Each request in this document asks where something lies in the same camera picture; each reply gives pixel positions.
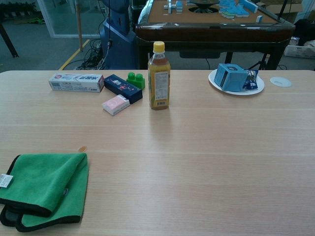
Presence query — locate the light blue carton box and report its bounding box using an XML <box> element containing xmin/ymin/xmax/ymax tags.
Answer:
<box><xmin>213</xmin><ymin>63</ymin><xmax>249</xmax><ymax>92</ymax></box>

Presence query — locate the black table leg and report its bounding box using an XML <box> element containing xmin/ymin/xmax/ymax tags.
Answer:
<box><xmin>0</xmin><ymin>23</ymin><xmax>19</xmax><ymax>59</ymax></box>

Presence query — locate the dark brown mahjong table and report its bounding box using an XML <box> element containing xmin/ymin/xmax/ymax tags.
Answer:
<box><xmin>135</xmin><ymin>0</ymin><xmax>296</xmax><ymax>70</ymax></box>

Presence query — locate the tangle of floor cables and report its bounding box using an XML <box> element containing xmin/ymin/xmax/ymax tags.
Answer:
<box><xmin>73</xmin><ymin>38</ymin><xmax>108</xmax><ymax>71</ymax></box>

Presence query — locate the yellow-capped tea bottle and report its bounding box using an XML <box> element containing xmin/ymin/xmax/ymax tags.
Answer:
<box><xmin>147</xmin><ymin>41</ymin><xmax>171</xmax><ymax>111</ymax></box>

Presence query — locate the pink tissue pack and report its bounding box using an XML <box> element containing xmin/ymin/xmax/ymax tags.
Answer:
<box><xmin>101</xmin><ymin>94</ymin><xmax>130</xmax><ymax>116</ymax></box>

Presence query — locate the white toothpaste box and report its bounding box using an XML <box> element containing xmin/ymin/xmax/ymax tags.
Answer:
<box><xmin>48</xmin><ymin>73</ymin><xmax>105</xmax><ymax>93</ymax></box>

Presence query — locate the green toy building block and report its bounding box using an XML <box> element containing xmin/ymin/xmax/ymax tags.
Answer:
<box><xmin>126</xmin><ymin>72</ymin><xmax>146</xmax><ymax>90</ymax></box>

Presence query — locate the white plastic basket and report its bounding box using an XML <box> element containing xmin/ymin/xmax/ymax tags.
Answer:
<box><xmin>284</xmin><ymin>44</ymin><xmax>315</xmax><ymax>59</ymax></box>

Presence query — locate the round white cable grommet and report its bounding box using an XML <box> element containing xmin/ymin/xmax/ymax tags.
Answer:
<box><xmin>270</xmin><ymin>76</ymin><xmax>292</xmax><ymax>88</ymax></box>

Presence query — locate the wooden pole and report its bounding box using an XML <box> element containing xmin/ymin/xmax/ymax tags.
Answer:
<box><xmin>76</xmin><ymin>0</ymin><xmax>83</xmax><ymax>52</ymax></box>

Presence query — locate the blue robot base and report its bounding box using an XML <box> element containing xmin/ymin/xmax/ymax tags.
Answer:
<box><xmin>99</xmin><ymin>0</ymin><xmax>137</xmax><ymax>70</ymax></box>

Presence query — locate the blue snack packet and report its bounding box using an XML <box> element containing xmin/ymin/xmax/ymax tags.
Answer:
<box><xmin>242</xmin><ymin>69</ymin><xmax>259</xmax><ymax>91</ymax></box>

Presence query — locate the white paper plate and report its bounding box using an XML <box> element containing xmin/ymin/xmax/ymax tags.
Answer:
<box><xmin>208</xmin><ymin>69</ymin><xmax>265</xmax><ymax>95</ymax></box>

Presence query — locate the blue mahjong tile row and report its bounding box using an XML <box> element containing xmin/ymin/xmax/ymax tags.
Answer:
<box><xmin>163</xmin><ymin>0</ymin><xmax>184</xmax><ymax>13</ymax></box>

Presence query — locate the green microfiber cloth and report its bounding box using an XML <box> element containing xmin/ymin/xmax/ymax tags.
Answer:
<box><xmin>0</xmin><ymin>152</ymin><xmax>90</xmax><ymax>233</ymax></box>

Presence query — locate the blue mahjong tile pile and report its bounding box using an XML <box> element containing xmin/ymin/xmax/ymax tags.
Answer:
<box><xmin>218</xmin><ymin>0</ymin><xmax>259</xmax><ymax>19</ymax></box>

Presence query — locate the dark blue patterned box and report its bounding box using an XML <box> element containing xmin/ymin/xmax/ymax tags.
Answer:
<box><xmin>103</xmin><ymin>74</ymin><xmax>143</xmax><ymax>104</ymax></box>

